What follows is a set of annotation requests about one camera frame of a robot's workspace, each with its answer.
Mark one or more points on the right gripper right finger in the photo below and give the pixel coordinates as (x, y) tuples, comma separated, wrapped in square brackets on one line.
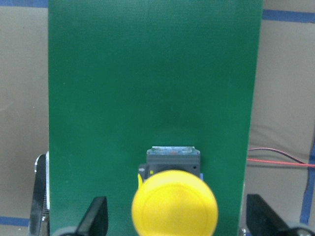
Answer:
[(262, 220)]

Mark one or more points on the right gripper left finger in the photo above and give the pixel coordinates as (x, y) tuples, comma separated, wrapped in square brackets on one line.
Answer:
[(95, 220)]

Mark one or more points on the yellow mushroom push button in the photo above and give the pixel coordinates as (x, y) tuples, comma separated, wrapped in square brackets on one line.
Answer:
[(172, 198)]

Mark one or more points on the green conveyor belt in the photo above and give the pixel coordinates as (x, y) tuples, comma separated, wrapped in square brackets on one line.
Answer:
[(127, 75)]

